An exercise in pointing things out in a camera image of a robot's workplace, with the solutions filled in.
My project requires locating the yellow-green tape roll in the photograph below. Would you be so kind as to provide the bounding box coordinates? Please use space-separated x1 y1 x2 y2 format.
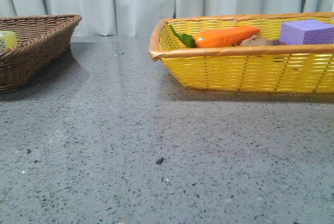
0 31 18 51

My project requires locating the small black debris chip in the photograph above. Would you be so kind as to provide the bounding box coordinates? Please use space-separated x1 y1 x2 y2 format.
156 157 164 164

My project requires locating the orange toy carrot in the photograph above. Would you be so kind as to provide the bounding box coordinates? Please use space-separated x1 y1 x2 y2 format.
169 25 260 48

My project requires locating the brown toy meat piece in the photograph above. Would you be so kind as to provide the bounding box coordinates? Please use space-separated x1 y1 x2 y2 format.
239 38 285 46

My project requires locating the yellow woven basket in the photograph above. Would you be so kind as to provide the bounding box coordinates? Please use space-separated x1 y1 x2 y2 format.
149 12 333 93

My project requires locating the brown wicker basket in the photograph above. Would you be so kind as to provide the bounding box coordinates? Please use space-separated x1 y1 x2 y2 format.
1 14 82 93

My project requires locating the purple foam cube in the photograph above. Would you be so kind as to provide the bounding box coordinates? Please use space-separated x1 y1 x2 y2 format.
280 19 333 45

